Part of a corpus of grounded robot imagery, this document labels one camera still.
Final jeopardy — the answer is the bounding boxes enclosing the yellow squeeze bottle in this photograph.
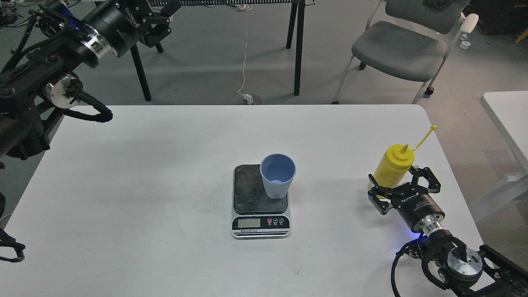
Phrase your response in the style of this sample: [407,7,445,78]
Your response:
[373,125,437,188]

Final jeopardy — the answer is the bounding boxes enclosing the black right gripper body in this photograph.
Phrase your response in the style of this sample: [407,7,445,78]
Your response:
[390,184,445,233]

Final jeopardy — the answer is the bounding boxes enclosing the black floor cables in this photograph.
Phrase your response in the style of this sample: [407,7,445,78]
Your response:
[0,0,50,28]

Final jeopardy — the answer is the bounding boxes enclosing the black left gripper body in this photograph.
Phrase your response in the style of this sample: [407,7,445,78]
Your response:
[82,0,152,57]

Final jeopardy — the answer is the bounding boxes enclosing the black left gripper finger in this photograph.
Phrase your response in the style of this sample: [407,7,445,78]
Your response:
[144,0,182,19]
[139,23,171,53]

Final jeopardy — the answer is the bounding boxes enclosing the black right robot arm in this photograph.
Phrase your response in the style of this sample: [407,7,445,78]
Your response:
[368,166,528,297]

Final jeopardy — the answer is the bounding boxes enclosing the small white cup on floor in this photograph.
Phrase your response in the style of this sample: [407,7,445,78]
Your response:
[459,33,471,50]

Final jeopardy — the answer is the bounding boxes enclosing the black trestle table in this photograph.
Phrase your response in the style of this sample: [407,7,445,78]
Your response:
[94,0,316,102]

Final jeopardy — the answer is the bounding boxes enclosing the white side table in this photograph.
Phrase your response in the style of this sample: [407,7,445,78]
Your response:
[470,91,528,216]

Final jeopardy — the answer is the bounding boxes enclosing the digital kitchen scale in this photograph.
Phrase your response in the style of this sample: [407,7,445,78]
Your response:
[231,164,291,239]

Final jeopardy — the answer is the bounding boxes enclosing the white charging cable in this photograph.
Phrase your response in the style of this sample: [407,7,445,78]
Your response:
[237,4,253,99]

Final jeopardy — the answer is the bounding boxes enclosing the grey office chair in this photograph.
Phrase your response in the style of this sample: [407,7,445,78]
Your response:
[351,0,479,104]

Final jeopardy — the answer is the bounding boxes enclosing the white power adapter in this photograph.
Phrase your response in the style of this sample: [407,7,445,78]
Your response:
[242,93,263,105]

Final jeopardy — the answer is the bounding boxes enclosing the light blue ribbed cup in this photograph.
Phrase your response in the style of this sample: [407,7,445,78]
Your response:
[259,153,297,200]

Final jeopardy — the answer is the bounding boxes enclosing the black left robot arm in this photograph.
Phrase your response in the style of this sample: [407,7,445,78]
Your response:
[0,0,182,160]

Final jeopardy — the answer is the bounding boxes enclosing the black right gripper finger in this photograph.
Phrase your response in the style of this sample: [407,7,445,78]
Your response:
[406,165,442,196]
[367,174,397,215]

